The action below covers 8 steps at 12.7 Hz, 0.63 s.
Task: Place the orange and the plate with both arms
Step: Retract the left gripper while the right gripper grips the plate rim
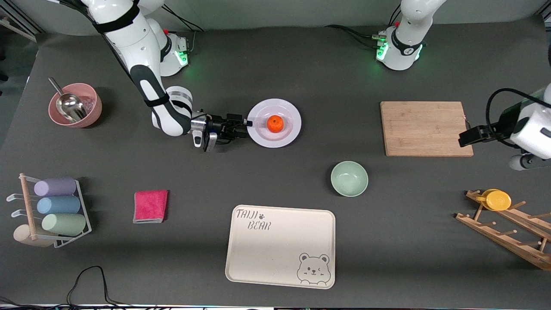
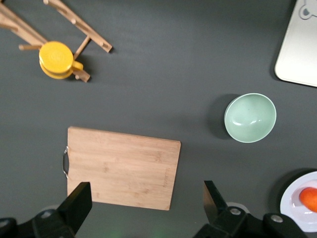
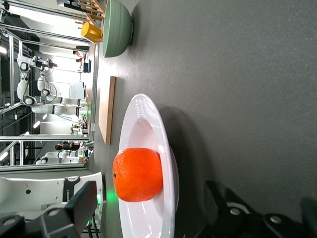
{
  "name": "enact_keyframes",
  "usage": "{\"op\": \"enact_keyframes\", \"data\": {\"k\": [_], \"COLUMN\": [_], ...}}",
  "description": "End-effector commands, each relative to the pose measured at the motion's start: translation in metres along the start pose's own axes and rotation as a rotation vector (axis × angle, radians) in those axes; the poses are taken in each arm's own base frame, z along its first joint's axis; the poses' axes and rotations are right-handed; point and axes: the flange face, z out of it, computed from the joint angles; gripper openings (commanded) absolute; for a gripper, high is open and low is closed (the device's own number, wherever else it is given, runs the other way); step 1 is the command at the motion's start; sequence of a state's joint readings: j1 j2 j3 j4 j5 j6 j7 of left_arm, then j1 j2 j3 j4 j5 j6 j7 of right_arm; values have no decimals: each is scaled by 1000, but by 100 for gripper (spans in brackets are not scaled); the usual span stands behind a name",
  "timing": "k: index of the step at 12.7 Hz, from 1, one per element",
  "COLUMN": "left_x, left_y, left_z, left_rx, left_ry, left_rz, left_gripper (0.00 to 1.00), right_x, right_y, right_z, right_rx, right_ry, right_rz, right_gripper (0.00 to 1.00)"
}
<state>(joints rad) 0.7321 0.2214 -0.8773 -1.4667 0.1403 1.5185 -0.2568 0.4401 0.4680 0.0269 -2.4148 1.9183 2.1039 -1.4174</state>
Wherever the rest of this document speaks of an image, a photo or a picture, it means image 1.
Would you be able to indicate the wooden cutting board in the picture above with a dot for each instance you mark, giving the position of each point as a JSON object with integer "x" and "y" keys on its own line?
{"x": 409, "y": 129}

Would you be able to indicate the cream tray with bear print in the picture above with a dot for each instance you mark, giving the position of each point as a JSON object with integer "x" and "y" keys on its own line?
{"x": 275, "y": 245}

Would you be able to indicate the pink folded cloth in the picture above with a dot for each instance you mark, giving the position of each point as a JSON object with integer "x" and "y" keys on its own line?
{"x": 150, "y": 206}

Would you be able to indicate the pink bowl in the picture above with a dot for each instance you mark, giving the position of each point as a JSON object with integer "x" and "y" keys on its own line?
{"x": 95, "y": 107}

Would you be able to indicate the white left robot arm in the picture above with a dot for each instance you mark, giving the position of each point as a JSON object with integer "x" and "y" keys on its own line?
{"x": 404, "y": 43}

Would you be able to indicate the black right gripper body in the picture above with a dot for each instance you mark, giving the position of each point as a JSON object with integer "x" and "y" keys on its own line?
{"x": 216, "y": 125}

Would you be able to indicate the aluminium frame profile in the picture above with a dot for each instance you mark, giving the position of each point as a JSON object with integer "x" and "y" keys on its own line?
{"x": 17, "y": 28}

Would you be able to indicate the pale green bowl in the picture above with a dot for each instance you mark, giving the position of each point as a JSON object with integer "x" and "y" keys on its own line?
{"x": 349, "y": 178}

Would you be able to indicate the pale purple granules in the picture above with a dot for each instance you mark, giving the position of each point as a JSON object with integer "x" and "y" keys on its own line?
{"x": 89, "y": 103}

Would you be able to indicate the metal scoop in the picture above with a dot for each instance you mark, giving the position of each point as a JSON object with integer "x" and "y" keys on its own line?
{"x": 71, "y": 107}

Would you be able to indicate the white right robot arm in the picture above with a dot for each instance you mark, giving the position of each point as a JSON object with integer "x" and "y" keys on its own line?
{"x": 129, "y": 34}

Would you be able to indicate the yellow cup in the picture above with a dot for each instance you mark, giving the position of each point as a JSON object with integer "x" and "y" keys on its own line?
{"x": 498, "y": 200}

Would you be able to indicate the orange fruit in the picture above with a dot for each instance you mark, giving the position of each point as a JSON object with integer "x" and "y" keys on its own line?
{"x": 275, "y": 123}

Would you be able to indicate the blue cup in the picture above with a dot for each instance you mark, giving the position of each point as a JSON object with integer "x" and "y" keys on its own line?
{"x": 58, "y": 205}

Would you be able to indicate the wooden peg drying rack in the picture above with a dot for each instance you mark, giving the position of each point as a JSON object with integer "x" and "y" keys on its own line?
{"x": 503, "y": 239}

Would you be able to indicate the white round plate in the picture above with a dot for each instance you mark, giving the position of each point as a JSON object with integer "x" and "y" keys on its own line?
{"x": 275, "y": 140}

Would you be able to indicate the green cup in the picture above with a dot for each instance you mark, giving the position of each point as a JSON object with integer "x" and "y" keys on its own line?
{"x": 63, "y": 224}

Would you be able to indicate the beige cup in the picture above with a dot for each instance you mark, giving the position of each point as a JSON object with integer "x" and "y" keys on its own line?
{"x": 22, "y": 236}

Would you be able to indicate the purple cup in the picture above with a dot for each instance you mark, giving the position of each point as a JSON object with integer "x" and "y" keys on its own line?
{"x": 55, "y": 187}

